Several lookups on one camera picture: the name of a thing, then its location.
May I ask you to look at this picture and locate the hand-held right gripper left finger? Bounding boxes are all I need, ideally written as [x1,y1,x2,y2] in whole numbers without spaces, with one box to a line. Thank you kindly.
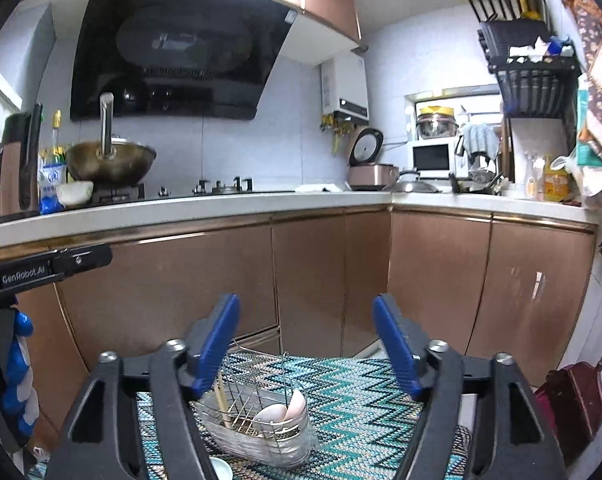
[46,292,242,480]

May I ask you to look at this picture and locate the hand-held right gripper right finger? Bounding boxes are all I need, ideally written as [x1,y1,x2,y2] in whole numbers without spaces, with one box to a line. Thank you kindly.
[372,293,568,480]

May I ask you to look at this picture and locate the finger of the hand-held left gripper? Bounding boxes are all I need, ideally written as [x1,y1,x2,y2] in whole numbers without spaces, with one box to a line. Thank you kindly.
[50,243,113,277]

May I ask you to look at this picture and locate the bunch of wooden chopsticks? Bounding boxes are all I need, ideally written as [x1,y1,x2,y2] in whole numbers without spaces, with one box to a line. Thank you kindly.
[216,372,232,428]

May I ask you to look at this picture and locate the wire utensil basket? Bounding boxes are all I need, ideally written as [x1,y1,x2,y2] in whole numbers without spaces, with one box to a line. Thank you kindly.
[193,337,314,468]

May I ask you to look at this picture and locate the person's left hand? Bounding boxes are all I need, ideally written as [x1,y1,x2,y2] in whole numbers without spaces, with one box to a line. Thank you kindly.
[3,307,40,438]

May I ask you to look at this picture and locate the white bowl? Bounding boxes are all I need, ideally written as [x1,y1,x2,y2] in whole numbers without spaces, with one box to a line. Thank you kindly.
[56,181,94,209]

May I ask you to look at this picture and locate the blue and white bag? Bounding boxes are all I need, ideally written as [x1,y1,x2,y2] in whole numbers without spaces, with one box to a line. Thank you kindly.
[38,162,68,216]

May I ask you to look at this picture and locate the teal chevron mat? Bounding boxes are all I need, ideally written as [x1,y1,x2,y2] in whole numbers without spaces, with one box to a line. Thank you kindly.
[31,350,474,480]

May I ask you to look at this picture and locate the white ceramic spoon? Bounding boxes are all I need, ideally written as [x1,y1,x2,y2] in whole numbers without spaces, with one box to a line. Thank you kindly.
[253,402,290,433]
[285,388,308,429]

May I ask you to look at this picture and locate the dark brown canister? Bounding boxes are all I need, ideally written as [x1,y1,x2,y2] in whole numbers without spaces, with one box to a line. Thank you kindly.
[0,104,44,223]

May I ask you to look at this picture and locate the copper kitchen cabinet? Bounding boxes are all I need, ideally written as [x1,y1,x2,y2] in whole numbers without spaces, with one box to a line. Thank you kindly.
[0,205,599,436]

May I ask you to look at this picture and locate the yellow-capped oil bottle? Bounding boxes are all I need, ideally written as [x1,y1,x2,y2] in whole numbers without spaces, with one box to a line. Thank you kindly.
[41,110,68,166]

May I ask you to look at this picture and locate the small white dish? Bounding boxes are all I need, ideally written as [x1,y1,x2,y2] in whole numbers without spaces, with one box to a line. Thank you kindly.
[208,457,234,480]

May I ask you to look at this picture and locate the black gas stove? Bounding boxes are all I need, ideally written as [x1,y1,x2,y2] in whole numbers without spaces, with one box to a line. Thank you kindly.
[91,176,296,206]

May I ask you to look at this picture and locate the metal pot lid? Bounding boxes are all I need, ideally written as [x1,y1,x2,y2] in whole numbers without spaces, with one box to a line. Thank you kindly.
[383,170,442,194]

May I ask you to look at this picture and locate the black faucet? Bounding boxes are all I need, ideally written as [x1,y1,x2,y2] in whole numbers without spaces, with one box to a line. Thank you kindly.
[448,171,482,195]

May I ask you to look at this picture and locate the pink rice cooker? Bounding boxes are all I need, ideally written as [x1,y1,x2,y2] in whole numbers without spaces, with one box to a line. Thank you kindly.
[347,126,400,191]

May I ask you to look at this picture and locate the red dustpan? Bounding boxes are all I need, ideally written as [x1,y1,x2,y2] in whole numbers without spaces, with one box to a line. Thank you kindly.
[533,362,602,466]

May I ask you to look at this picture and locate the white microwave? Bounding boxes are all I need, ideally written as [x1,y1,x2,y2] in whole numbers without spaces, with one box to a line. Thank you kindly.
[406,139,464,179]

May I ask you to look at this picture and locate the white spray bottle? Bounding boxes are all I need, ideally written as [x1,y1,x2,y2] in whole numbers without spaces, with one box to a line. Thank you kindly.
[523,152,544,200]

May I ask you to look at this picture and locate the grey towel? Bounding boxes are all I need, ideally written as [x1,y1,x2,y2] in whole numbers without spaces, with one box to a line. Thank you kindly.
[455,122,502,161]

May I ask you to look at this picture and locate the steel pot with yellow lid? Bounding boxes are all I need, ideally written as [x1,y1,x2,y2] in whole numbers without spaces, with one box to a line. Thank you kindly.
[415,106,456,140]

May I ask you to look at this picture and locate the black range hood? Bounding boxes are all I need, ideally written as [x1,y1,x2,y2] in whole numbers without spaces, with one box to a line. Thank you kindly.
[70,0,369,122]

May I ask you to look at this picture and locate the yellow detergent bottle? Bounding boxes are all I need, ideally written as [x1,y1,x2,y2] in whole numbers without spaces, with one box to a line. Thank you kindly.
[543,154,570,203]

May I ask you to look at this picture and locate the white plastic bag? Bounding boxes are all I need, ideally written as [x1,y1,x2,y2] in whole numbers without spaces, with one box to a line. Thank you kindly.
[551,155,602,211]

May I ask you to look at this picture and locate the white water heater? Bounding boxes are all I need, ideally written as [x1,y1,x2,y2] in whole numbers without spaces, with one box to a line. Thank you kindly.
[321,52,370,123]

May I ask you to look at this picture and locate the teal package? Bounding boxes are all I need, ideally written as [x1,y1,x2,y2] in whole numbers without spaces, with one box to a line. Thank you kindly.
[576,75,602,166]

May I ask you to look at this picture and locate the black dish rack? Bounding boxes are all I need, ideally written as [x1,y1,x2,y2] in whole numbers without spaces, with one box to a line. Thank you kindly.
[460,0,582,186]

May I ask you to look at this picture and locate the white and blue rags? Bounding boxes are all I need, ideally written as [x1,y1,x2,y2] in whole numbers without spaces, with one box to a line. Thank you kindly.
[508,35,576,59]

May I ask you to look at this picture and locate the brown floral apron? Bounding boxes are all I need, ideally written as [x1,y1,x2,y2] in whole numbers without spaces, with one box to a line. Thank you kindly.
[546,0,602,161]

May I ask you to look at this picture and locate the metal wok with handle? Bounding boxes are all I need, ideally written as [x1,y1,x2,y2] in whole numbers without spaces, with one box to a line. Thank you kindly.
[66,92,158,183]

